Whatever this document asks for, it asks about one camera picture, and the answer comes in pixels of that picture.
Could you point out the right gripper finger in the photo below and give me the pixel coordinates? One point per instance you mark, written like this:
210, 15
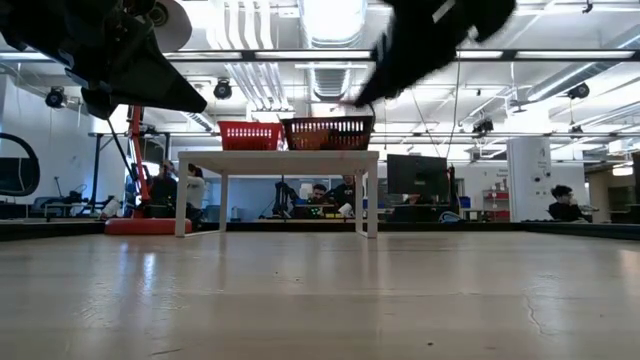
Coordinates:
395, 75

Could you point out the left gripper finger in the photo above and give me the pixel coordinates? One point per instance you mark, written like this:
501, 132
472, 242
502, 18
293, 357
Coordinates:
160, 85

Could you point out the black background robot arm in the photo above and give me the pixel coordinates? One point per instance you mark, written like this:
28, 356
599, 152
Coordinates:
282, 195

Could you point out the black ceiling spotlight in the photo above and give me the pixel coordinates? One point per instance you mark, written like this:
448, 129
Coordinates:
222, 91
579, 91
55, 98

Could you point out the black plastic basket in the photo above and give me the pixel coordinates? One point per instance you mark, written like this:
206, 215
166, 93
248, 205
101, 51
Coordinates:
325, 119

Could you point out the black computer monitor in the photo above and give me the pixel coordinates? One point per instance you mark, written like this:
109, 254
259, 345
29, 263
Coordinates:
415, 175

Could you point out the red plastic basket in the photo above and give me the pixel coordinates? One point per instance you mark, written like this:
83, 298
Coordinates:
250, 136

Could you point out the person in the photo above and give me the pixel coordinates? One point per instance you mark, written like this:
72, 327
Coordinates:
564, 211
345, 192
317, 192
195, 192
164, 190

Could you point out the white bottle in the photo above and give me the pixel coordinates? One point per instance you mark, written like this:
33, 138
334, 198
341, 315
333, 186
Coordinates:
112, 207

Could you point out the white perforated shelf riser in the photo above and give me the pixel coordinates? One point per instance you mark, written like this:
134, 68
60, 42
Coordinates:
275, 162

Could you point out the blue bin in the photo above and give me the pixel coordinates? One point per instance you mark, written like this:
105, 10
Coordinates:
465, 202

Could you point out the white column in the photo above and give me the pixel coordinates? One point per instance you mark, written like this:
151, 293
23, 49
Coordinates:
525, 190

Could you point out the red storage cart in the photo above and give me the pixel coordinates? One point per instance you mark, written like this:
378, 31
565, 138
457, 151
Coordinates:
497, 216

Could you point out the silver ventilation duct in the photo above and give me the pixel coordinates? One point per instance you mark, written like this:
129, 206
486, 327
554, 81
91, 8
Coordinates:
330, 82

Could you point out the black wall screen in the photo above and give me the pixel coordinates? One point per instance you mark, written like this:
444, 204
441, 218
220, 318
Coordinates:
15, 182

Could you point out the black aluminium table frame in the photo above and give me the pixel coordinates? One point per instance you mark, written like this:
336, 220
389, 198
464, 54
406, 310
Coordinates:
575, 231

